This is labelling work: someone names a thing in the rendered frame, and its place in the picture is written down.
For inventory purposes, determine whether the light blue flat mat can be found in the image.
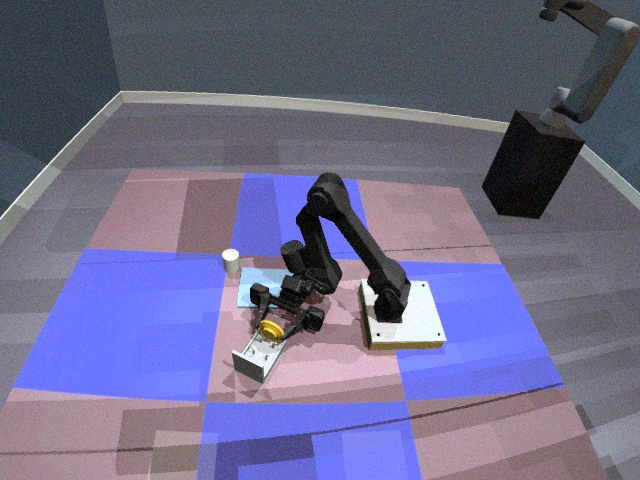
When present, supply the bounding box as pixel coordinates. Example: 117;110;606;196
237;268;293;308

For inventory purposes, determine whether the white cylinder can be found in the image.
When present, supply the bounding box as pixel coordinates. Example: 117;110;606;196
223;249;240;273

